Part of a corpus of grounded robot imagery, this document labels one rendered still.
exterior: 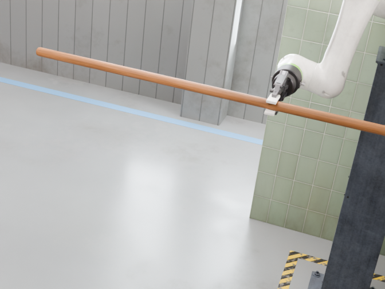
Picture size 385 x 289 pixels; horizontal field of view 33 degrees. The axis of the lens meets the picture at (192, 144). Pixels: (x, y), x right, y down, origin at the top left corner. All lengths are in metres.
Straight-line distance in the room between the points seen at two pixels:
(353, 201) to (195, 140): 1.83
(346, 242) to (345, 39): 1.02
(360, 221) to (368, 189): 0.16
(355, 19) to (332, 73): 0.19
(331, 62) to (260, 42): 2.40
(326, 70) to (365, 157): 0.59
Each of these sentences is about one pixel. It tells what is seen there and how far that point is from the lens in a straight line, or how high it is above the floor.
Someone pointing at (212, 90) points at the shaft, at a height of 1.20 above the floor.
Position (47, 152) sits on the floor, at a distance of 4.11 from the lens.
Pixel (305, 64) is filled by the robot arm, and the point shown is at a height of 1.23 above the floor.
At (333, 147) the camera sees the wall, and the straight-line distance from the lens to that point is 3.35.
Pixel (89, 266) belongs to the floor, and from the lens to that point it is 3.16.
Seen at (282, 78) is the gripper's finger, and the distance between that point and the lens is 2.04.
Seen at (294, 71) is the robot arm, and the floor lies 1.24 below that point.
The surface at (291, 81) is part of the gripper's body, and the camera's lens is 2.12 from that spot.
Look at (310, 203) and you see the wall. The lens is 3.51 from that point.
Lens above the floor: 1.93
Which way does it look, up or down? 26 degrees down
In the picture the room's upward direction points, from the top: 7 degrees clockwise
